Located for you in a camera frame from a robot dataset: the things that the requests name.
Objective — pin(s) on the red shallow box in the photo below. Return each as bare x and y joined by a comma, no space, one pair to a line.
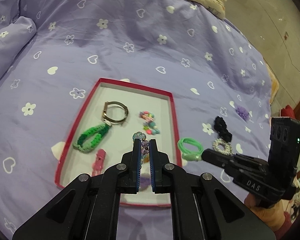
130,100

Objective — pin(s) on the person's right hand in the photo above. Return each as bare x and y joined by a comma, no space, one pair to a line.
265,217

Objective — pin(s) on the purple floral pillow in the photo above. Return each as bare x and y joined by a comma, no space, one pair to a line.
10,40

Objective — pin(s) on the purple scrunchie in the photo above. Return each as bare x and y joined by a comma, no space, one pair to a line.
242,111

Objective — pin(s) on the purple floral duvet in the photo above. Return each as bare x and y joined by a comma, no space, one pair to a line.
115,42

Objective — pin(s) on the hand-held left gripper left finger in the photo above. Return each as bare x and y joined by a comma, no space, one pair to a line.
137,165

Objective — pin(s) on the purple hair clip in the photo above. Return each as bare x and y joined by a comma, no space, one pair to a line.
145,181

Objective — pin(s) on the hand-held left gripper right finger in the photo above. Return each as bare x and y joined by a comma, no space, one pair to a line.
152,165

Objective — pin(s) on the pink hair clip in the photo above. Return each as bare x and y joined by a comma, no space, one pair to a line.
98,162

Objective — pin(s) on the orange blanket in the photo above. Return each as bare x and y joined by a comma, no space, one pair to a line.
273,87

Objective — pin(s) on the black scrunchie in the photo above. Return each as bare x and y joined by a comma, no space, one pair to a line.
221,125

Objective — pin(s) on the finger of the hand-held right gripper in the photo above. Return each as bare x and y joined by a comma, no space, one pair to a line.
222,153
213,160

